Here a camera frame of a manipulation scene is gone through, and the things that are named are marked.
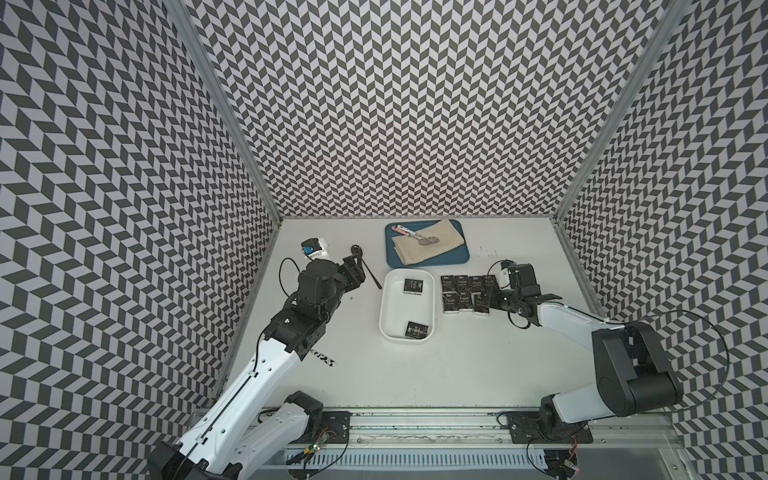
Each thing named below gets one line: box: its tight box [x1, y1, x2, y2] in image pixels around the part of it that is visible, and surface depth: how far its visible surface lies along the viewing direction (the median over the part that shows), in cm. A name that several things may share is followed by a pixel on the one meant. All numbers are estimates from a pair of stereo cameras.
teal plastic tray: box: [385, 219, 470, 269], surface depth 107 cm
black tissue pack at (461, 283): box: [454, 275, 471, 294], surface depth 99 cm
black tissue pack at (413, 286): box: [403, 278, 423, 296], surface depth 98 cm
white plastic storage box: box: [379, 269, 436, 343], surface depth 95 cm
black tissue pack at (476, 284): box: [468, 275, 486, 295], surface depth 99 cm
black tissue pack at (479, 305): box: [473, 294, 490, 315], surface depth 95 cm
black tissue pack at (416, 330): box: [405, 321, 428, 339], surface depth 88 cm
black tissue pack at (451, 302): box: [442, 291, 460, 314], surface depth 95 cm
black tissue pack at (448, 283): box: [440, 274, 456, 292], surface depth 101 cm
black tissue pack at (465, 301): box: [458, 291, 474, 311], surface depth 96 cm
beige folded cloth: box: [392, 218, 465, 265], surface depth 113 cm
